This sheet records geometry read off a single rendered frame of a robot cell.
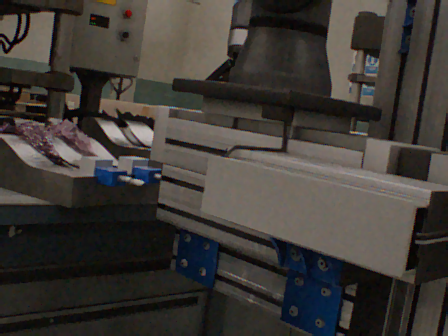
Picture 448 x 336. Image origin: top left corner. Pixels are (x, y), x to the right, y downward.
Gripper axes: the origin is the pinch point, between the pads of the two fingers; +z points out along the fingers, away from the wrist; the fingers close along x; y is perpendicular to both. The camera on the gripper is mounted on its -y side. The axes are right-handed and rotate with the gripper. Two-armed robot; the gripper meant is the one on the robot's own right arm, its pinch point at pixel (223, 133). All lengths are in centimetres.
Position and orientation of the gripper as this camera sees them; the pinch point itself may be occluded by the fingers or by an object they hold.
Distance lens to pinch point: 138.0
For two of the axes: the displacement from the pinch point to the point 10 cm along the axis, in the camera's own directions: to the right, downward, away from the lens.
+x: 7.1, 1.7, 6.8
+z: -1.5, 9.9, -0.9
